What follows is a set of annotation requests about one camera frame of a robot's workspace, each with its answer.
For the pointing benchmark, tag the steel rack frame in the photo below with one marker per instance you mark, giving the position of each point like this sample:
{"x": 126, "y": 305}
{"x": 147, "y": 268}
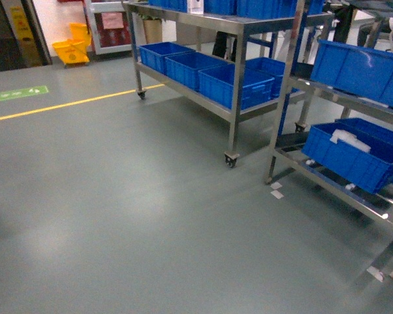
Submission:
{"x": 360, "y": 152}

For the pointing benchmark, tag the yellow mop bucket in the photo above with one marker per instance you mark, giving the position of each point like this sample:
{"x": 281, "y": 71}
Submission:
{"x": 73, "y": 51}

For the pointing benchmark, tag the steel shelf cart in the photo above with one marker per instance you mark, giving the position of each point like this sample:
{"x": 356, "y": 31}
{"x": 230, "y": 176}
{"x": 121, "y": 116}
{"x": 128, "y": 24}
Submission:
{"x": 242, "y": 29}

